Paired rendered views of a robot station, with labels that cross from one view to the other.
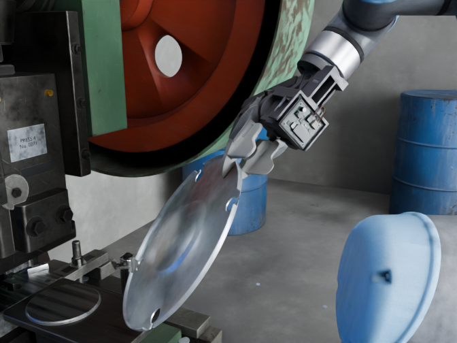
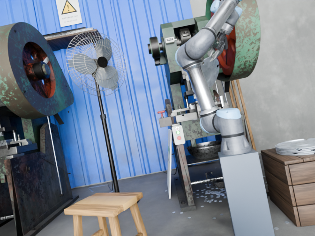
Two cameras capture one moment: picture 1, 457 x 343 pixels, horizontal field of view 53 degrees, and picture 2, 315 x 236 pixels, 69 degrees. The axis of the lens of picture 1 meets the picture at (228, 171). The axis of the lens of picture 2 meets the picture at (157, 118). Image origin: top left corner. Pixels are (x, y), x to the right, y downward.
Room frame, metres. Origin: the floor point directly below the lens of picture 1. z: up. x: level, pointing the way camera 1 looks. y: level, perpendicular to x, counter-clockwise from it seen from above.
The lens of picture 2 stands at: (-0.44, -1.22, 0.68)
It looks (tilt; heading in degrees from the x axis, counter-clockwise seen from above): 1 degrees up; 64
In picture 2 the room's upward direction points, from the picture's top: 11 degrees counter-clockwise
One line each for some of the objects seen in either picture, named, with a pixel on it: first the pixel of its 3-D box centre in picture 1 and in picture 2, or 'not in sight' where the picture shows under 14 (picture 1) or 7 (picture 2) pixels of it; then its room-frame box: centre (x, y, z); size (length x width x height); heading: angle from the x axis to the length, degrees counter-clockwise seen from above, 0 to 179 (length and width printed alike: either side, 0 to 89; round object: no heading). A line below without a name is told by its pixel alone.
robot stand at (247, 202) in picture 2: not in sight; (244, 194); (0.42, -0.31, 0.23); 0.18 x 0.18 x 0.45; 52
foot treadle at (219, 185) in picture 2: not in sight; (215, 179); (0.71, 0.28, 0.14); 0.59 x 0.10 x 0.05; 63
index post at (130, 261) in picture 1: (128, 274); (221, 100); (0.87, 0.21, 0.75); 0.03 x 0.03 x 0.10; 63
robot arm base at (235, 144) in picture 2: not in sight; (234, 142); (0.42, -0.31, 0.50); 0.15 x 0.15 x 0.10
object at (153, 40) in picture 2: not in sight; (158, 49); (0.56, 0.53, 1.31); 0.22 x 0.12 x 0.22; 63
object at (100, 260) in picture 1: (81, 261); (217, 101); (0.92, 0.32, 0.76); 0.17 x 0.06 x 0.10; 153
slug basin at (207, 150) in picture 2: not in sight; (206, 150); (0.77, 0.40, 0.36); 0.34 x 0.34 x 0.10
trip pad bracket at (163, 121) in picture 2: not in sight; (167, 128); (0.39, 0.34, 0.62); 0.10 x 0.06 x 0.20; 153
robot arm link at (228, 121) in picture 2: not in sight; (228, 120); (0.42, -0.30, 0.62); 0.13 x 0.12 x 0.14; 86
